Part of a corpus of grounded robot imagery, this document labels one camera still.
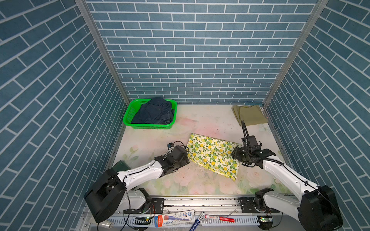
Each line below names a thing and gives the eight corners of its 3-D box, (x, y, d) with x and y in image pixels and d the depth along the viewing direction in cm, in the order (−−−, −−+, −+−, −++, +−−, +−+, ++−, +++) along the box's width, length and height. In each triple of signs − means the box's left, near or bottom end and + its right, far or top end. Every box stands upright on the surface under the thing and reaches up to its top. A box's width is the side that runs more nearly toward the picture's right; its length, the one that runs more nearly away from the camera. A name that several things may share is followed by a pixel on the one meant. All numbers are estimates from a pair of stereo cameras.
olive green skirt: (236, 125, 109) (236, 123, 107) (231, 107, 122) (232, 104, 120) (268, 125, 109) (269, 123, 107) (260, 107, 122) (261, 105, 120)
